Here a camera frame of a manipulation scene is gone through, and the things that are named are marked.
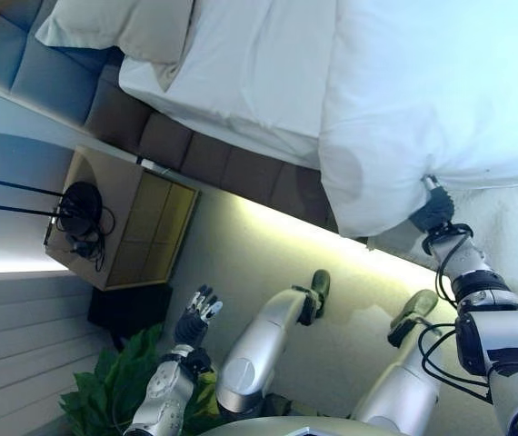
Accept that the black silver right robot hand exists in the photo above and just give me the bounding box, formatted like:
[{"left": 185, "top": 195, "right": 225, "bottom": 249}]
[{"left": 408, "top": 174, "right": 455, "bottom": 233}]

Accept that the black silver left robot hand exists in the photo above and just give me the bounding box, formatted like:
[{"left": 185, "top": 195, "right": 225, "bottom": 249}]
[{"left": 173, "top": 284, "right": 224, "bottom": 349}]

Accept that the white duvet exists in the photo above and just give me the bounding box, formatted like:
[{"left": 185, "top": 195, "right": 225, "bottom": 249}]
[{"left": 317, "top": 0, "right": 518, "bottom": 240}]

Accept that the white fitted bed sheet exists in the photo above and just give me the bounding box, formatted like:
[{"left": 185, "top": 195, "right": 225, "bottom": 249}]
[{"left": 117, "top": 0, "right": 347, "bottom": 170}]

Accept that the black box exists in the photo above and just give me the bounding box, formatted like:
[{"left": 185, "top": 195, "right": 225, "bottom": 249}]
[{"left": 86, "top": 283, "right": 174, "bottom": 352}]

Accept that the silver left robot leg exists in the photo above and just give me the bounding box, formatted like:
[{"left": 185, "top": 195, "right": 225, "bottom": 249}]
[{"left": 215, "top": 270, "right": 333, "bottom": 421}]

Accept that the silver robot leg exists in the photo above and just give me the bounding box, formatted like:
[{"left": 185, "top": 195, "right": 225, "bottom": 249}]
[
  {"left": 349, "top": 289, "right": 463, "bottom": 436},
  {"left": 215, "top": 270, "right": 333, "bottom": 421}
]

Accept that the green leafy plant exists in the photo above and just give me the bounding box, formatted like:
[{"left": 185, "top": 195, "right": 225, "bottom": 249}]
[{"left": 58, "top": 322, "right": 224, "bottom": 436}]

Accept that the wooden nightstand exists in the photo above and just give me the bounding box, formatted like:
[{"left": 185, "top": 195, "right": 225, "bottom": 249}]
[{"left": 43, "top": 144, "right": 201, "bottom": 292}]

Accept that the silver right robot leg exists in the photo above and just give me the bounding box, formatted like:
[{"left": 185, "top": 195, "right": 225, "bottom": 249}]
[{"left": 349, "top": 289, "right": 463, "bottom": 436}]

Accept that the black lamp rod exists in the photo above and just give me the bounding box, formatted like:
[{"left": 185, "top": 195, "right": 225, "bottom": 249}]
[
  {"left": 0, "top": 201, "right": 61, "bottom": 214},
  {"left": 0, "top": 173, "right": 67, "bottom": 197}
]

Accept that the beige pillow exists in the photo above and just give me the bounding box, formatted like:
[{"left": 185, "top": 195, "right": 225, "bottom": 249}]
[{"left": 35, "top": 0, "right": 196, "bottom": 92}]

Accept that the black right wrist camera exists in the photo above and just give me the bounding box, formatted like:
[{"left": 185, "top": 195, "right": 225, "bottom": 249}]
[{"left": 424, "top": 221, "right": 459, "bottom": 238}]

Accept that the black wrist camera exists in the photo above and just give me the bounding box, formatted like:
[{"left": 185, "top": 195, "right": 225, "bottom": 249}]
[
  {"left": 424, "top": 221, "right": 459, "bottom": 238},
  {"left": 185, "top": 347, "right": 213, "bottom": 374}
]

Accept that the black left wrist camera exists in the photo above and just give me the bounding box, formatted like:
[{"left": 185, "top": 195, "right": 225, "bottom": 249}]
[{"left": 185, "top": 347, "right": 213, "bottom": 374}]

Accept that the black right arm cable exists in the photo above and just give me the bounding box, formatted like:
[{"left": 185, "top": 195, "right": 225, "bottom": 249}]
[{"left": 420, "top": 224, "right": 493, "bottom": 401}]

